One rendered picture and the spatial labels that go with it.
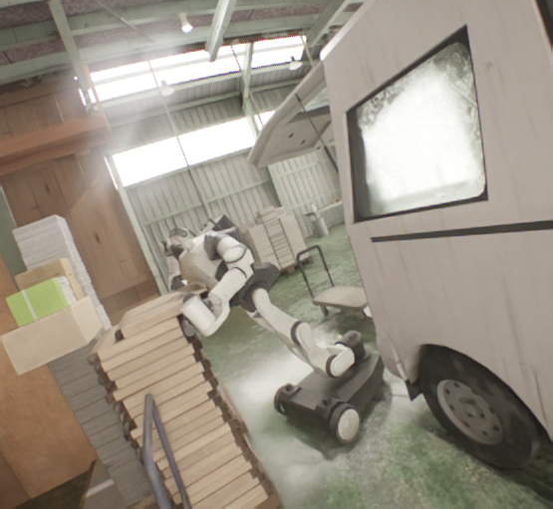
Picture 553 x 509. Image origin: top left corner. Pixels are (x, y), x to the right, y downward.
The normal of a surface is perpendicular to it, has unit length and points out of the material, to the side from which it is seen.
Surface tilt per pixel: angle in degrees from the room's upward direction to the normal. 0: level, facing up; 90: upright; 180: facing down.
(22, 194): 90
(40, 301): 90
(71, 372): 90
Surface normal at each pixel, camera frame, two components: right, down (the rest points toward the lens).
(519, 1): -0.88, 0.29
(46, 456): 0.38, -0.04
